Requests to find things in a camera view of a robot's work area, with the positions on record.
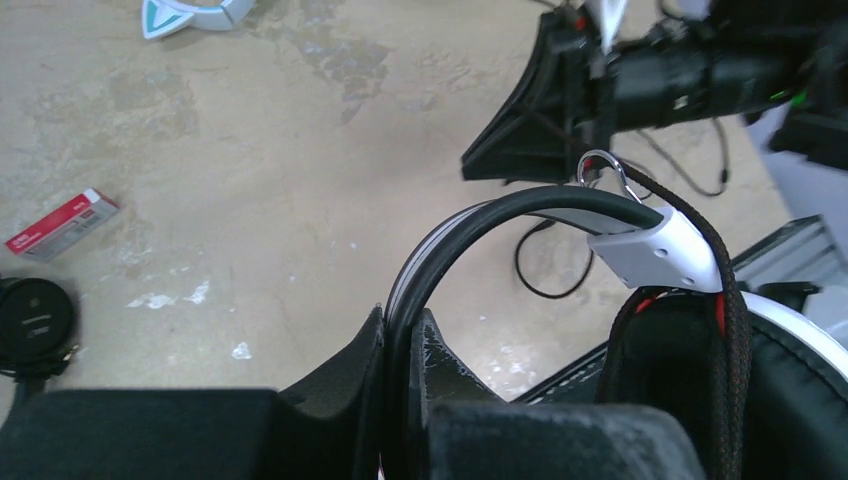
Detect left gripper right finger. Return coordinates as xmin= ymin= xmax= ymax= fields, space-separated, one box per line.
xmin=407 ymin=311 xmax=705 ymax=479

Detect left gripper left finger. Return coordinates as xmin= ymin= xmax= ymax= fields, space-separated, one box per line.
xmin=1 ymin=308 xmax=385 ymax=479

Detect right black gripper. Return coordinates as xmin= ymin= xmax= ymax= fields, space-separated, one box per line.
xmin=461 ymin=1 xmax=847 ymax=183

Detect white and black headphones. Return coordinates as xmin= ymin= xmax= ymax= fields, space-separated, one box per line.
xmin=386 ymin=164 xmax=847 ymax=479

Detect black headphones with cable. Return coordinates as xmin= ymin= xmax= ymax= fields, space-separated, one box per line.
xmin=1 ymin=277 xmax=78 ymax=410

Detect teal cat ear headphones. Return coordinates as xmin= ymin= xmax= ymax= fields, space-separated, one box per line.
xmin=141 ymin=0 xmax=255 ymax=40

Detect small red object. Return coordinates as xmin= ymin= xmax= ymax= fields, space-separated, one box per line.
xmin=5 ymin=188 xmax=119 ymax=263

